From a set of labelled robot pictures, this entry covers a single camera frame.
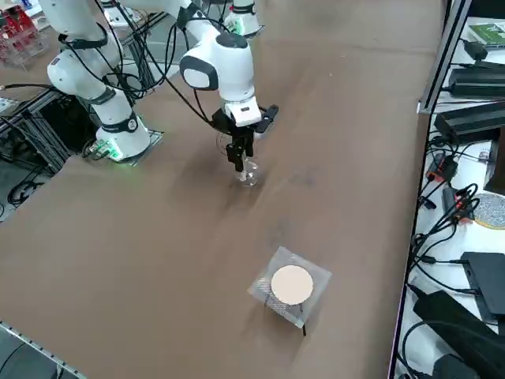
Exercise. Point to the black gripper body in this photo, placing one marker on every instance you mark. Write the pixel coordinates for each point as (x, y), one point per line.
(241, 132)

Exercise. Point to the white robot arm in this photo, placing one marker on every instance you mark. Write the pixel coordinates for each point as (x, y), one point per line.
(233, 67)
(246, 19)

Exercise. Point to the black red power adapter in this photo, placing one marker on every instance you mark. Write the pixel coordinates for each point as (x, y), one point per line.
(444, 169)

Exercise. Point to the long black power brick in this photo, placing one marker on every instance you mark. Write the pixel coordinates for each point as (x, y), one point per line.
(469, 122)

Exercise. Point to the large black power brick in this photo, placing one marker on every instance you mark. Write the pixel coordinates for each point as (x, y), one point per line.
(477, 81)

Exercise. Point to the clear rack with red items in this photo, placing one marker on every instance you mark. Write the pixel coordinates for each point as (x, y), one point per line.
(19, 35)

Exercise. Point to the small black power adapter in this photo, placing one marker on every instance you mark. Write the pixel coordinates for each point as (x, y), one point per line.
(475, 49)

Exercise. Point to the dark brown box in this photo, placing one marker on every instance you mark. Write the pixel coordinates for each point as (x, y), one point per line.
(498, 166)

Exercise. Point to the round glittery disc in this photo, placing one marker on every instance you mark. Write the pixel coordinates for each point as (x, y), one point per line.
(491, 211)

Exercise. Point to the green printed box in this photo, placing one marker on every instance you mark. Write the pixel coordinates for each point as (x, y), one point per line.
(487, 33)

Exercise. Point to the flat black box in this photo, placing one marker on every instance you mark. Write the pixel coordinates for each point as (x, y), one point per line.
(487, 284)

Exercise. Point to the bulky black object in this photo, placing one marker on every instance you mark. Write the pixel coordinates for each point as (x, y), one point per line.
(457, 331)

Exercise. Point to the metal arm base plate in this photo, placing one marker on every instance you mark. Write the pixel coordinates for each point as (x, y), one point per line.
(155, 136)
(258, 32)

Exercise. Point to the black aluminium frame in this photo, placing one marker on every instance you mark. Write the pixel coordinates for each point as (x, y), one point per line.
(39, 118)

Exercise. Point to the silver aluminium profile post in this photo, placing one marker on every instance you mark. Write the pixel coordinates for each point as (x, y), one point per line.
(442, 59)

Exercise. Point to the silver aluminium rail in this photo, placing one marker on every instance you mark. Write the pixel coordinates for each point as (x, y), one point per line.
(31, 345)

